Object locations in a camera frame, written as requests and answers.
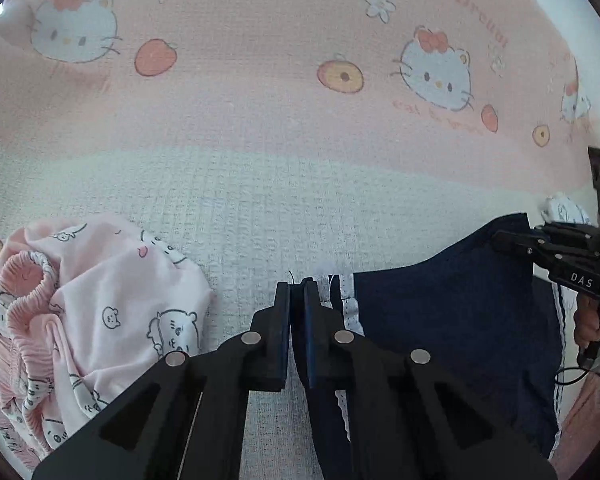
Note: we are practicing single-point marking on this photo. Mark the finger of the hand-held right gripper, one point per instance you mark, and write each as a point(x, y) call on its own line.
point(570, 234)
point(535, 252)

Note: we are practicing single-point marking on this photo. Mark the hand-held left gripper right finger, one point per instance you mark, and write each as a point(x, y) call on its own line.
point(307, 332)

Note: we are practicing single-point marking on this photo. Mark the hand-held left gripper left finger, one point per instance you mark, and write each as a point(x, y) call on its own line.
point(286, 332)

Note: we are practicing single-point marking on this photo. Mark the navy pants with white stripes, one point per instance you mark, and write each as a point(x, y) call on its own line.
point(455, 320)

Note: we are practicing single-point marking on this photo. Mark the person's right forearm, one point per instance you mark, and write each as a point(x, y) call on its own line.
point(597, 410)

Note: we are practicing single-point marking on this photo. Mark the person's right hand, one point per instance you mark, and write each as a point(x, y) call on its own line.
point(597, 322)

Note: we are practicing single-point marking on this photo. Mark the white printed garment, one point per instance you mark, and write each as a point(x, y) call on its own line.
point(565, 210)

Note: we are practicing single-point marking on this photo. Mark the pink printed pajama garment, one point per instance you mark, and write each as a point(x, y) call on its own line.
point(95, 310)

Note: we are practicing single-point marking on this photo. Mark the pink cartoon cat printed blanket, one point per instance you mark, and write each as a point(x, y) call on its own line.
point(280, 135)

